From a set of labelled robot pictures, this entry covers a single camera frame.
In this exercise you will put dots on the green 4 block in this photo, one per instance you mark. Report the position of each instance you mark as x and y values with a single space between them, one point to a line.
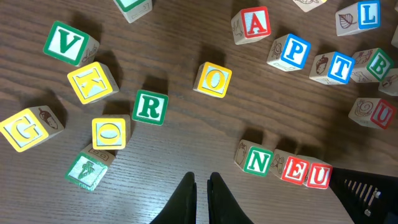
89 167

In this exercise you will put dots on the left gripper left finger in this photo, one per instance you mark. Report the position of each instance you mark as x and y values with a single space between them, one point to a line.
182 205

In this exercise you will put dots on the yellow block below R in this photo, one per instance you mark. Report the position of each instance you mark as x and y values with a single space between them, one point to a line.
111 131

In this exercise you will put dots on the yellow O block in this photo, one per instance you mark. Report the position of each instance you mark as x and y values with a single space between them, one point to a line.
212 80

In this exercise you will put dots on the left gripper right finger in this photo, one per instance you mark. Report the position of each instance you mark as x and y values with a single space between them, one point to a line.
222 206

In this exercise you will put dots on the green N block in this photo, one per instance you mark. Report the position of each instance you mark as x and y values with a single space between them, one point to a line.
253 158

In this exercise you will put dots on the yellow C block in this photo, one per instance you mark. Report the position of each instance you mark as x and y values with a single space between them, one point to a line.
30 127

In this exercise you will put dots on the green 7 block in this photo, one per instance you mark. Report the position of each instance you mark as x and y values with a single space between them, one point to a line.
132 10

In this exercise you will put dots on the blue T block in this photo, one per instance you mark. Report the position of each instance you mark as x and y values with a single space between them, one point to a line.
333 68

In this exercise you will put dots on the green V block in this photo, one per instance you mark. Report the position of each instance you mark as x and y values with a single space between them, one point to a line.
70 45

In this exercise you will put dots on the red U block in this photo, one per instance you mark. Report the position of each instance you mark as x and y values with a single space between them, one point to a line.
373 112

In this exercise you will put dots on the blue L block middle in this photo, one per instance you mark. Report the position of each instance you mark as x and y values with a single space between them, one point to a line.
358 18

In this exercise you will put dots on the blue 5 block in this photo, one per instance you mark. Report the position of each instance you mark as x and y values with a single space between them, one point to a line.
394 40

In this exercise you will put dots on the red E block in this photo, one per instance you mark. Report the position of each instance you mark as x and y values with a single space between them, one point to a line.
289 167

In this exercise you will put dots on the green B block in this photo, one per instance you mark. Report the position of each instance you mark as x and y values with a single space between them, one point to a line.
371 65

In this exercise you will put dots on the green R block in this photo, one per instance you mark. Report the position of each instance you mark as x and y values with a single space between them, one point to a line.
150 107

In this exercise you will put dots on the red A block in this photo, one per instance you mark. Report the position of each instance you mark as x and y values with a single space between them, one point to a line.
251 25

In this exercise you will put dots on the red Q block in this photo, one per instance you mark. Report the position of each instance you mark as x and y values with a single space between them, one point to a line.
319 173

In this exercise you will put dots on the yellow block beside V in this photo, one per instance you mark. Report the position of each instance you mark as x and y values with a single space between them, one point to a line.
92 82

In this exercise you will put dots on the yellow block second row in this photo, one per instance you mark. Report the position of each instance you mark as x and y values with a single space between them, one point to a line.
308 5

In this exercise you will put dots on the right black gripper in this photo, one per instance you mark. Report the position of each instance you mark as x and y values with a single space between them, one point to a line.
367 197

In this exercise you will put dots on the blue P block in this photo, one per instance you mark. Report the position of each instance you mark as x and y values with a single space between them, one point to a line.
289 53

